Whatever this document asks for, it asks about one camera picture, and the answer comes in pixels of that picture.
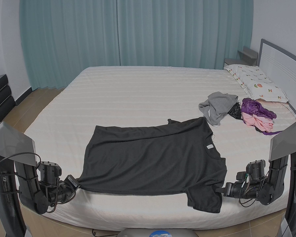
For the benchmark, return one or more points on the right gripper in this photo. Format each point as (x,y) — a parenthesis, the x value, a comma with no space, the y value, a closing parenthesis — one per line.
(234,190)

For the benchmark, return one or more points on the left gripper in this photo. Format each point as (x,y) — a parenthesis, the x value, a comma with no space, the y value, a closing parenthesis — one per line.
(64,192)

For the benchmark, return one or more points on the black T-shirt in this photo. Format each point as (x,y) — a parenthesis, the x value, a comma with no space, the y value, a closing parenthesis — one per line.
(150,162)

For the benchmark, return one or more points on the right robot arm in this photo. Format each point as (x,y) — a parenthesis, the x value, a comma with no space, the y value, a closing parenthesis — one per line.
(288,142)

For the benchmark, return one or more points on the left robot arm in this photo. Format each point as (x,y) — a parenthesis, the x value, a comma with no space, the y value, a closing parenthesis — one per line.
(14,142)

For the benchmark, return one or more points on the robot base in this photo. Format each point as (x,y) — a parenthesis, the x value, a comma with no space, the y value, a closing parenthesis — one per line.
(138,233)

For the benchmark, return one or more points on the bed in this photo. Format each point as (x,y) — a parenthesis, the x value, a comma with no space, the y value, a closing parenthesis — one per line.
(138,95)

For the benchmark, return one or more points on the pink garment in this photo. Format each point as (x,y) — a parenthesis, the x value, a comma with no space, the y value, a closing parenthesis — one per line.
(255,121)

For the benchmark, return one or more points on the black garment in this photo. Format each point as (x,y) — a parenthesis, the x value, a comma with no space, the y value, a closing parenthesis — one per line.
(234,111)

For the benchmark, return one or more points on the purple garment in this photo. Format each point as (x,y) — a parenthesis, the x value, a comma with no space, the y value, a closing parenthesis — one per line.
(252,106)

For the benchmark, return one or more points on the grey garment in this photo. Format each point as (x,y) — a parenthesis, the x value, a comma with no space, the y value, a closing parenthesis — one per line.
(219,105)

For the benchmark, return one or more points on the white printed pillow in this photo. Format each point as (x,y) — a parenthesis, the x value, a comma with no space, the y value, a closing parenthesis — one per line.
(256,80)

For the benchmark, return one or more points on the black chest of drawers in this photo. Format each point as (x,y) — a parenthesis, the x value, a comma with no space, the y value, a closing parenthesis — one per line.
(0,97)

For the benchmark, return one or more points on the grey bedside table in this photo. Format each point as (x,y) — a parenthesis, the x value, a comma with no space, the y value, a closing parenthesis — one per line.
(246,53)

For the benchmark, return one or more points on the blue-green curtain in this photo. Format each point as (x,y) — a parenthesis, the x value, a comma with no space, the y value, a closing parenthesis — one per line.
(185,26)
(71,33)

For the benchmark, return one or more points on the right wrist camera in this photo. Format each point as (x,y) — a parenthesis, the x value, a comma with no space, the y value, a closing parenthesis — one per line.
(243,176)

